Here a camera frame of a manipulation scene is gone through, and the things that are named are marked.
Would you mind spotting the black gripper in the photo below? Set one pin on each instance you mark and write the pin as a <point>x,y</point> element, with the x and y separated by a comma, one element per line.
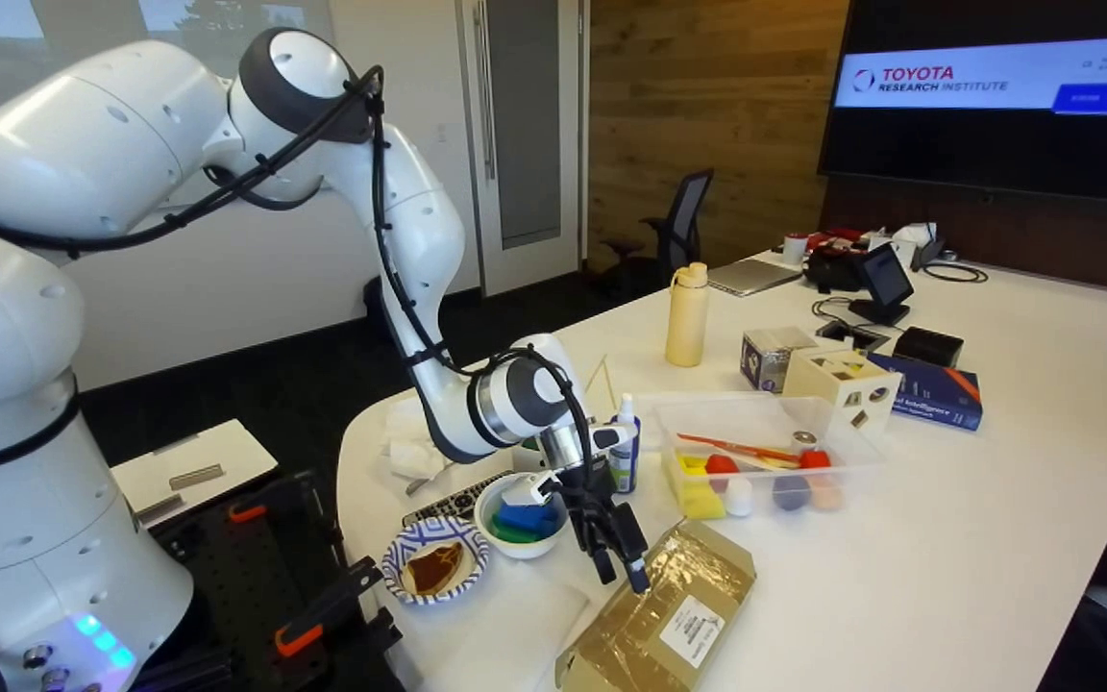
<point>578,487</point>

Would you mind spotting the brown taped cardboard box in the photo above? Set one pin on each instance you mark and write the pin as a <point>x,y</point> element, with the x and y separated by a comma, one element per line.
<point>650,629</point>

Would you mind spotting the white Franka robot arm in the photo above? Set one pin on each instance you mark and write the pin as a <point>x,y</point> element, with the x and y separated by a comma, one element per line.
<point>18,513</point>

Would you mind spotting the small grey cube box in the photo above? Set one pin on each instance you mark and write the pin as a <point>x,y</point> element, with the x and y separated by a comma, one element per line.
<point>772,363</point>

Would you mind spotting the flat blue box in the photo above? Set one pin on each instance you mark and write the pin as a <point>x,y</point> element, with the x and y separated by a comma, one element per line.
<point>932,392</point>

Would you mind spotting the small black box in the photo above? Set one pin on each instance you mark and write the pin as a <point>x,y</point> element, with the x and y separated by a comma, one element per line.
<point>928,346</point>

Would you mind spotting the blue toy blocks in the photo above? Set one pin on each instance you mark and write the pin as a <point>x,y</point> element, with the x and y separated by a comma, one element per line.
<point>528,515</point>

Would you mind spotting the yellow toy block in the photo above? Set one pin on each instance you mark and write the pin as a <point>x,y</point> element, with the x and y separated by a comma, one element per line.
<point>692,492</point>

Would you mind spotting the small white toy bottle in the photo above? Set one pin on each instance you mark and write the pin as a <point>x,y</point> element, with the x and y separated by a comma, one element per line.
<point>740,500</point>

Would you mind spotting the white bowl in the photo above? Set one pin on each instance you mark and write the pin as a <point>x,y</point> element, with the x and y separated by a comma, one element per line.
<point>486,519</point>

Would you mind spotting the red toy ball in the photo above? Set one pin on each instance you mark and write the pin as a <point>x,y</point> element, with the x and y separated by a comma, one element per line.
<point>812,459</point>
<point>722,463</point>

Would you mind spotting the orange toy stick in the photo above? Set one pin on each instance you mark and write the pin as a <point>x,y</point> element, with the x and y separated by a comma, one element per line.
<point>733,446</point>

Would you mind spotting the clear plastic toy container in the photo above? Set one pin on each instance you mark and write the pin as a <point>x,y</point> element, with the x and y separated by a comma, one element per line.
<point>772,492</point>

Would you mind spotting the wooden chopstick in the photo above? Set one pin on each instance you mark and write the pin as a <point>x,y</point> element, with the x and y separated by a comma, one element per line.
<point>607,377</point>
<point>590,387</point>

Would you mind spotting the black remote control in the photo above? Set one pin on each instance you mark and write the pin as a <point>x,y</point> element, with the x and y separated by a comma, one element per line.
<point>454,504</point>

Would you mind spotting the brown toy food slice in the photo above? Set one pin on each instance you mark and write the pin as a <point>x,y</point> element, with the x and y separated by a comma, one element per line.
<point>435,565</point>

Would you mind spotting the blue toy ball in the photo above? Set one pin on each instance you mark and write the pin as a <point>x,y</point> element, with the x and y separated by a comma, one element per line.
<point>788,492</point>

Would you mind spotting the orange toy ball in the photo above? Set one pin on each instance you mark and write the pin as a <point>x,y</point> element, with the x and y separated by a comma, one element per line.
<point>829,492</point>

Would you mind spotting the blue patterned plate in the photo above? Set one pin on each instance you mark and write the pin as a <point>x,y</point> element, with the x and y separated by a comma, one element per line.
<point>393,563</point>

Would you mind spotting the white napkin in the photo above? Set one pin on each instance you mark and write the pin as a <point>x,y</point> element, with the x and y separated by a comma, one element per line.
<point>407,455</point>

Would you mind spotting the cream squeeze bottle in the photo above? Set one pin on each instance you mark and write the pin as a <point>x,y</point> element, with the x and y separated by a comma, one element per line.
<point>685,319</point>

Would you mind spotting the grey laptop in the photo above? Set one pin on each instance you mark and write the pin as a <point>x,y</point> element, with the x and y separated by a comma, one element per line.
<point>754,277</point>

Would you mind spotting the black mesh office chair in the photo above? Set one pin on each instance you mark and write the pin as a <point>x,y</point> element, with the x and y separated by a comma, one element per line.
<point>685,218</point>

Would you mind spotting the white cup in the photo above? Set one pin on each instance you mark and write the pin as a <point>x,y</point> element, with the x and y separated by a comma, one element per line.
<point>792,247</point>

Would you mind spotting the black bag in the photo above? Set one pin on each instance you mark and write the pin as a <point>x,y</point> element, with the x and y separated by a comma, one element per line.
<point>835,269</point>

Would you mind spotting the red object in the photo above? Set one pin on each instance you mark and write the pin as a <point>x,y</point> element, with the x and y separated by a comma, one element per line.
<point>831,241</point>

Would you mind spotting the black tablet on stand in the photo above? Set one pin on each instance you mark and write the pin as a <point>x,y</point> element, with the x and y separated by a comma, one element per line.
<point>885,277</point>

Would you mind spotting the grey metal bar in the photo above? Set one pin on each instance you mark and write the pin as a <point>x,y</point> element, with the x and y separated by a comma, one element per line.
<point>195,478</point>
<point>161,509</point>

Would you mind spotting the white device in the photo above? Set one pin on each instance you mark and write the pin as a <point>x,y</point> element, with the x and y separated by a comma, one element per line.
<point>917,244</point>

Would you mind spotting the white flat board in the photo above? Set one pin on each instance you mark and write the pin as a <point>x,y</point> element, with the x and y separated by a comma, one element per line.
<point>195,455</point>

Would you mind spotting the white door glass panel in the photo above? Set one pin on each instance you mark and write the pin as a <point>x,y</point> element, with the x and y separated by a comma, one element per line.
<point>521,130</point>

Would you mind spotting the wall television screen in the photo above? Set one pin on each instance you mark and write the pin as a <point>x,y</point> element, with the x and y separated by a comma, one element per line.
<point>991,91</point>

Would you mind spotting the wall whiteboard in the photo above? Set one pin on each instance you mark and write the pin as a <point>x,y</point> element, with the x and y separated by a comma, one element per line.
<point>93,21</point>

